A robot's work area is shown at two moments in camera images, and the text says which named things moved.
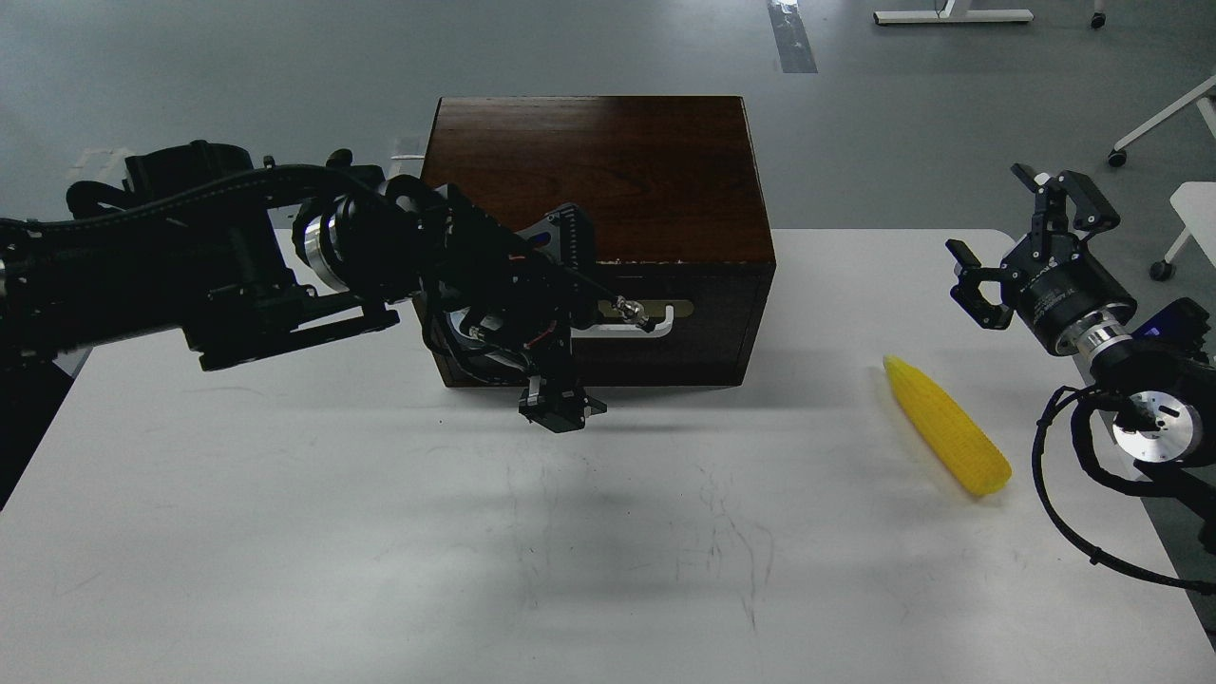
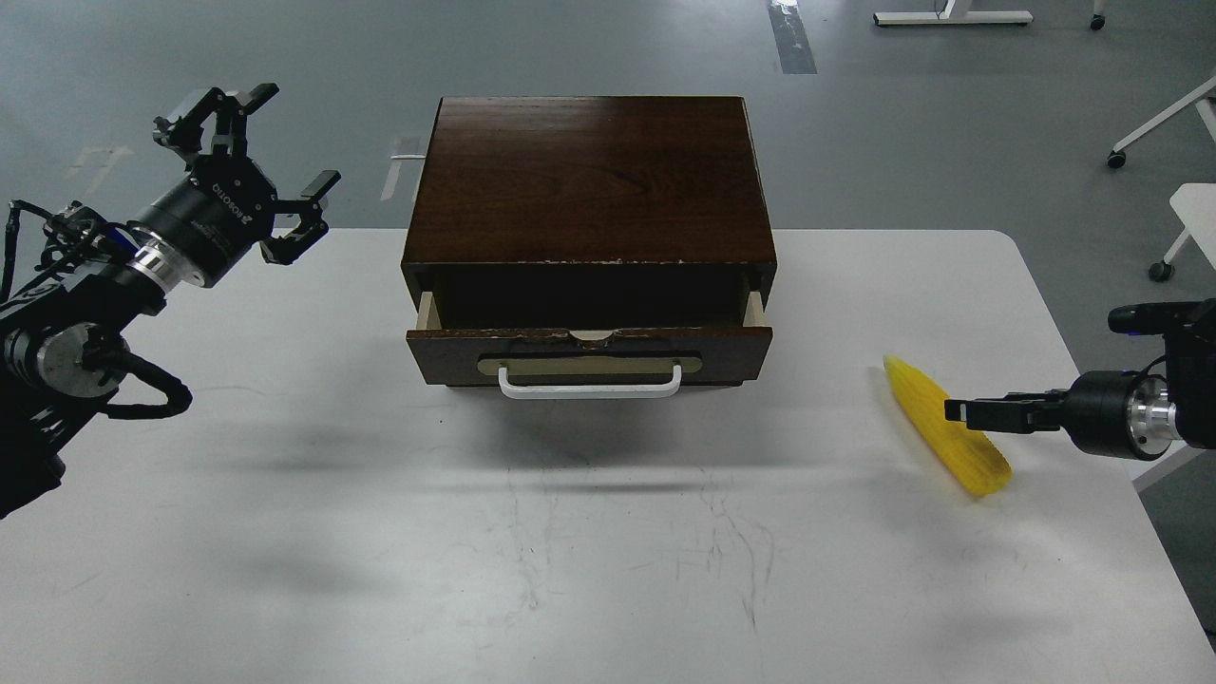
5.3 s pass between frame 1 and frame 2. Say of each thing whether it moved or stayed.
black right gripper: moved
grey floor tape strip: stayed
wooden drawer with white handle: moved
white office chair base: stayed
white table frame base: stayed
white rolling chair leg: stayed
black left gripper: moved
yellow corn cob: stayed
